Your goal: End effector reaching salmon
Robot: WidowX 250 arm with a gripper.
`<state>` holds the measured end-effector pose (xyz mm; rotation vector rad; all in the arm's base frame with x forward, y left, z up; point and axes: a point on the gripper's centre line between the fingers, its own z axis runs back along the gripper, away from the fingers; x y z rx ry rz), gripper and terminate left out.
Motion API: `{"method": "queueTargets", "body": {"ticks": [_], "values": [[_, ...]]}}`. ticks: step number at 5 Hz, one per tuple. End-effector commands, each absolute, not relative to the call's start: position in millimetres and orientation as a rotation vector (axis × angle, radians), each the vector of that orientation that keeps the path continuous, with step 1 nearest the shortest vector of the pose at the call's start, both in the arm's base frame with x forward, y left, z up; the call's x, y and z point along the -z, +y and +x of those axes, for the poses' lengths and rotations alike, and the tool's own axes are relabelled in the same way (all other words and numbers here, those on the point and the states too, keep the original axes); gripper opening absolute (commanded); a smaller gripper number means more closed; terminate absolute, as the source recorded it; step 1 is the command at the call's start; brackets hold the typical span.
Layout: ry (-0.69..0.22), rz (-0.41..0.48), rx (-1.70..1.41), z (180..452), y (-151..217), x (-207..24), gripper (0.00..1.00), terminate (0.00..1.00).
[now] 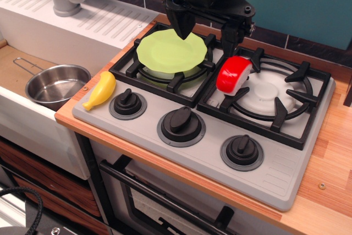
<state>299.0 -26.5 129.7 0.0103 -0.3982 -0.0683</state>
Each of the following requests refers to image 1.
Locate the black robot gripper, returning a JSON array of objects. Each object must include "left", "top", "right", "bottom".
[{"left": 163, "top": 0, "right": 255, "bottom": 57}]

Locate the red white salmon sushi toy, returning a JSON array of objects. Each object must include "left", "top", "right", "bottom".
[{"left": 216, "top": 56, "right": 252, "bottom": 96}]

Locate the light green plastic plate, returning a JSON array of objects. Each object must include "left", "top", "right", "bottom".
[{"left": 136, "top": 29, "right": 207, "bottom": 74}]

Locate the black left burner grate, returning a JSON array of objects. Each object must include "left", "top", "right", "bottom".
[{"left": 109, "top": 23, "right": 223, "bottom": 108}]

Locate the black burner grate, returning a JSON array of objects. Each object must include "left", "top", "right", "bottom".
[
  {"left": 109, "top": 23, "right": 223, "bottom": 108},
  {"left": 197, "top": 47, "right": 332, "bottom": 150}
]

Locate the black right burner grate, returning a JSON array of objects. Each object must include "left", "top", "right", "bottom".
[{"left": 197, "top": 47, "right": 332, "bottom": 150}]

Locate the black middle stove knob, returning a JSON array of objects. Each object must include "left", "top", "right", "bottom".
[{"left": 157, "top": 106, "right": 206, "bottom": 147}]

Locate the black stove knob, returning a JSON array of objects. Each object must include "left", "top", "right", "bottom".
[
  {"left": 157, "top": 106, "right": 206, "bottom": 147},
  {"left": 109, "top": 89, "right": 147, "bottom": 121},
  {"left": 220, "top": 135, "right": 264, "bottom": 172}
]

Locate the black left stove knob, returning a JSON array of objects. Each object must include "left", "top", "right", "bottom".
[{"left": 109, "top": 89, "right": 147, "bottom": 121}]

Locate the yellow plastic banana toy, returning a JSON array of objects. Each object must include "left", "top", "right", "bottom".
[{"left": 82, "top": 71, "right": 116, "bottom": 111}]

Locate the black right stove knob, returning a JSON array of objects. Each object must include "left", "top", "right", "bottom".
[{"left": 220, "top": 135, "right": 264, "bottom": 172}]

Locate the grey toy stove top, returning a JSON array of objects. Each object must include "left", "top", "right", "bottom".
[{"left": 72, "top": 56, "right": 336, "bottom": 211}]

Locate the stainless steel pot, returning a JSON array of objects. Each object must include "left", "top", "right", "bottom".
[{"left": 13, "top": 57, "right": 91, "bottom": 111}]

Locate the white toy sink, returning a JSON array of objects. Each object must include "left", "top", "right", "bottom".
[{"left": 1, "top": 0, "right": 157, "bottom": 180}]

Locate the toy oven door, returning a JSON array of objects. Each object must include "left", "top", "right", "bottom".
[{"left": 91, "top": 141, "right": 287, "bottom": 234}]

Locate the black oven door handle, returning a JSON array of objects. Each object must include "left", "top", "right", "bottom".
[{"left": 99, "top": 155, "right": 234, "bottom": 234}]

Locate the black braided cable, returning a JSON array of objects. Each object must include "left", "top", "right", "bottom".
[{"left": 0, "top": 187, "right": 44, "bottom": 235}]

